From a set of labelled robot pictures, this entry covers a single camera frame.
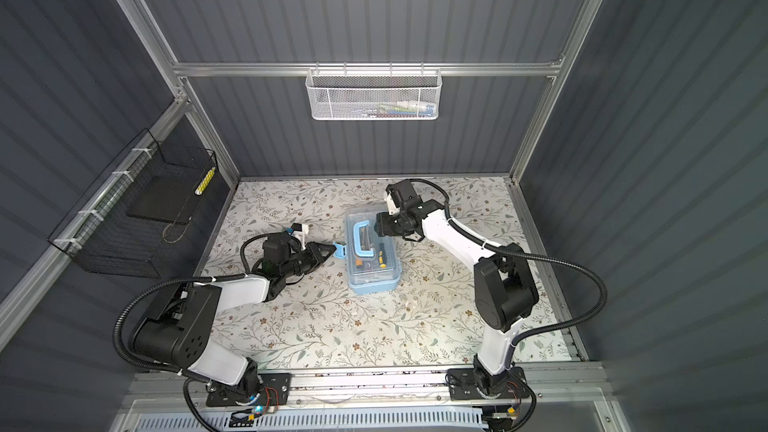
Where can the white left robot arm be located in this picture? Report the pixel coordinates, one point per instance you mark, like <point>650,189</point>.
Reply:
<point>168,327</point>

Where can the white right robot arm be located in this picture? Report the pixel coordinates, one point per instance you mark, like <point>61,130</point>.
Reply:
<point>504,289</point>

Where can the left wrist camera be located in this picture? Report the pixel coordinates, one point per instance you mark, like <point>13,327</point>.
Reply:
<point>300,232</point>

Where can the white wire mesh basket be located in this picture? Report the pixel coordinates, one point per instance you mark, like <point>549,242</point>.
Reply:
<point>369,97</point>

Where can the black wire basket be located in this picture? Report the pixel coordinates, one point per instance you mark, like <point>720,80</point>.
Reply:
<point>143,220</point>

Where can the yellow marker in basket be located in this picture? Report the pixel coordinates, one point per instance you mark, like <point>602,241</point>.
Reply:
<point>205,181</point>

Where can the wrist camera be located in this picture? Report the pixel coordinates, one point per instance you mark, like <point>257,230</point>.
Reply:
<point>300,232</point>
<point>392,207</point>

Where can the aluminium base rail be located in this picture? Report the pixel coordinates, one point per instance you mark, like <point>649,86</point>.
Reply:
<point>565,395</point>

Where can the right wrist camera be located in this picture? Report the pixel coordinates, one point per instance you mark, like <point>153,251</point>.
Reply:
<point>392,207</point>

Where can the blue plastic tool box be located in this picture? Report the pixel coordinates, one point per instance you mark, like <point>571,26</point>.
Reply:
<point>360,251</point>

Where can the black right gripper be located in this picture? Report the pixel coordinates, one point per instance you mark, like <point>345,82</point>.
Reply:
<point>382,221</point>

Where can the yellow black screwdriver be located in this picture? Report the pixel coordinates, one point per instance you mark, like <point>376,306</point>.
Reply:
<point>382,255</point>

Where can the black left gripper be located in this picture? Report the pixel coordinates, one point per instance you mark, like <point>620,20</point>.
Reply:
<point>313,250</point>

